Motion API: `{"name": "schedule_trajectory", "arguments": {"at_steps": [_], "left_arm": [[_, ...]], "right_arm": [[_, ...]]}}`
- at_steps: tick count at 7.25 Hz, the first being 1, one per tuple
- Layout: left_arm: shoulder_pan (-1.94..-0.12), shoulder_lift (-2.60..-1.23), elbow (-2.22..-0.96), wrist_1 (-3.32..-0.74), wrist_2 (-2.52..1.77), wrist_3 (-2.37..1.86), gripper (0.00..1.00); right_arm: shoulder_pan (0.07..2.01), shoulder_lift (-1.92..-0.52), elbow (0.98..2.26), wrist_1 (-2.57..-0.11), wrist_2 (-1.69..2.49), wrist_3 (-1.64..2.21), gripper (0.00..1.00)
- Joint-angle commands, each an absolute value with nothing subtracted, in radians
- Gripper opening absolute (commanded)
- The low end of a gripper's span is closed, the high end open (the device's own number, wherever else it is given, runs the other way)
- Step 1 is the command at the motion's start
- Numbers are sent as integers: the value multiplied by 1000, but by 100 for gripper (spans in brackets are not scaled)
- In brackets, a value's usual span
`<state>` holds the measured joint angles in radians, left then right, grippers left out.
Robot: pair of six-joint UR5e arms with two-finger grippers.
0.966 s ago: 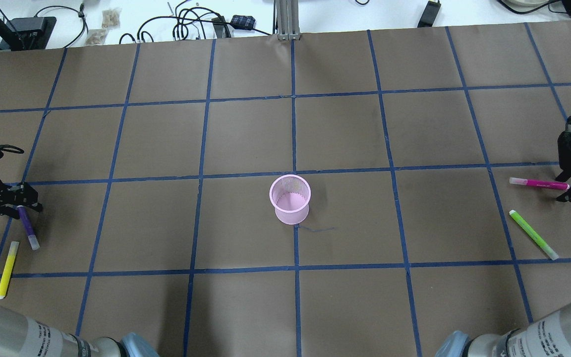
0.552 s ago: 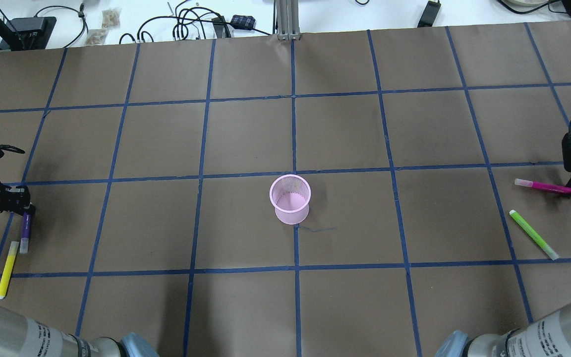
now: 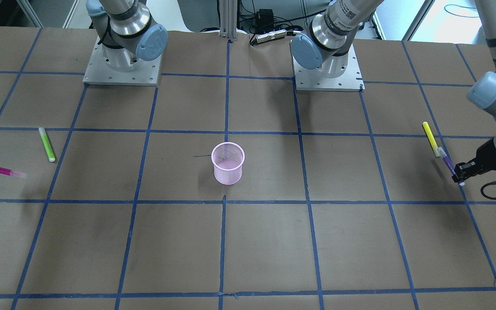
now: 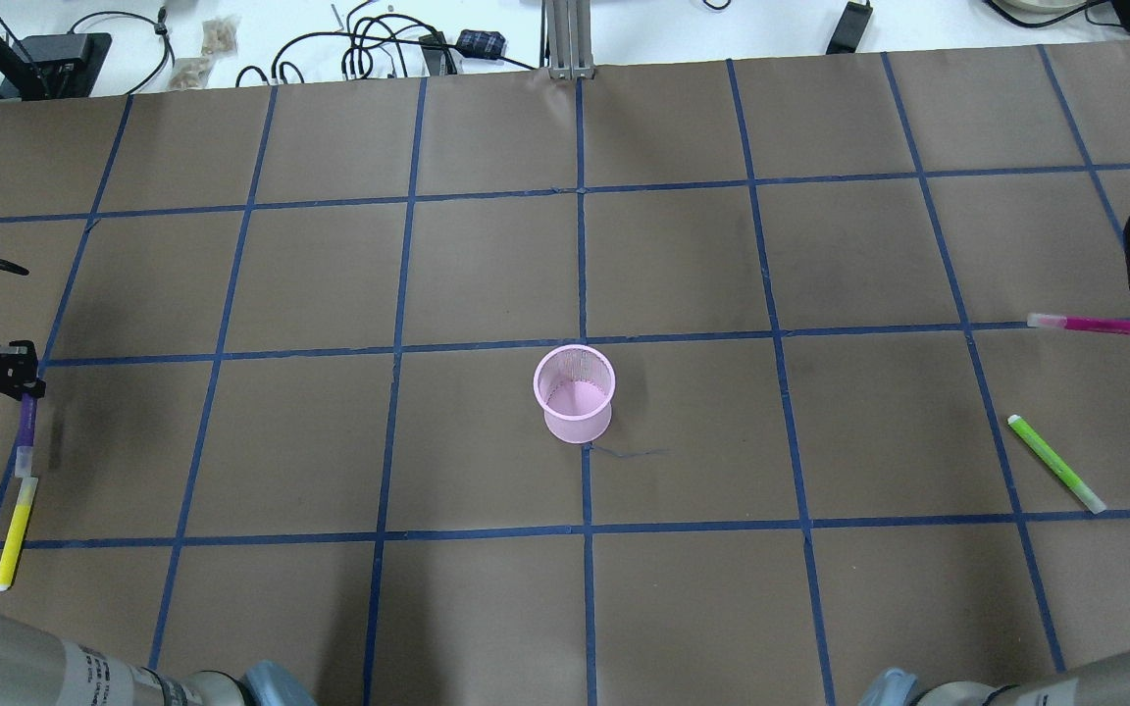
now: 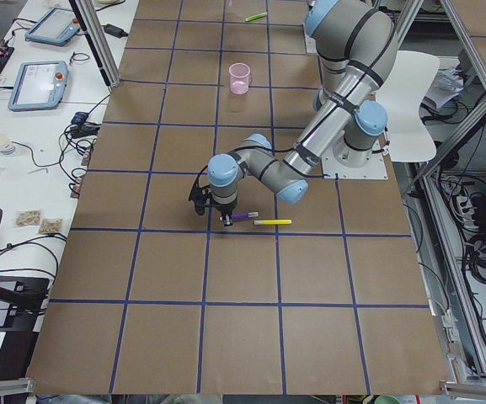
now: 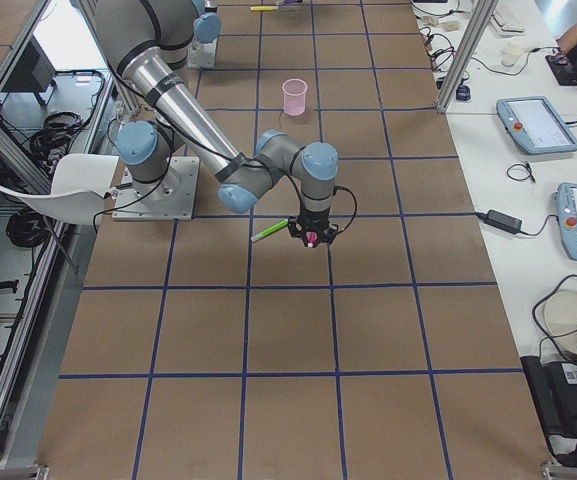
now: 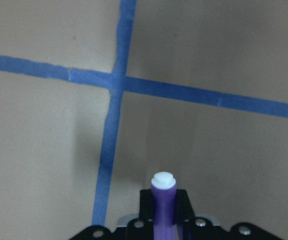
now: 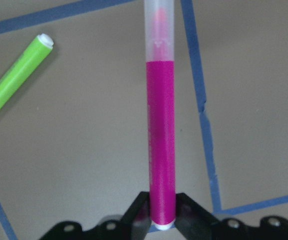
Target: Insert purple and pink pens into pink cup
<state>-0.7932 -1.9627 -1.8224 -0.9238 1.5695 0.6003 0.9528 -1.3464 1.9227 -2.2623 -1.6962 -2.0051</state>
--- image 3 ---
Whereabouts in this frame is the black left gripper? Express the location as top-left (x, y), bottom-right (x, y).
top-left (453, 139), bottom-right (496, 181)

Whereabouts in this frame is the purple marker pen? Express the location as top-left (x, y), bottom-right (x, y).
top-left (436, 147), bottom-right (466, 186)

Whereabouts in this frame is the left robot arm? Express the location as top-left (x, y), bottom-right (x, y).
top-left (291, 0), bottom-right (496, 184)

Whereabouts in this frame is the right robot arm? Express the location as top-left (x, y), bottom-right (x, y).
top-left (86, 0), bottom-right (168, 78)

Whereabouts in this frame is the pink mesh cup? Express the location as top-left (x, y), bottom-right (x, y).
top-left (211, 142), bottom-right (245, 185)

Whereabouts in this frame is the yellow marker pen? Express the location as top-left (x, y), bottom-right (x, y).
top-left (422, 121), bottom-right (441, 158)

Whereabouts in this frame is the green marker pen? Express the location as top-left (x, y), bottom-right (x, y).
top-left (38, 127), bottom-right (56, 163)

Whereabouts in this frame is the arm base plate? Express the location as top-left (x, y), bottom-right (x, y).
top-left (292, 45), bottom-right (366, 92)
top-left (83, 37), bottom-right (163, 87)

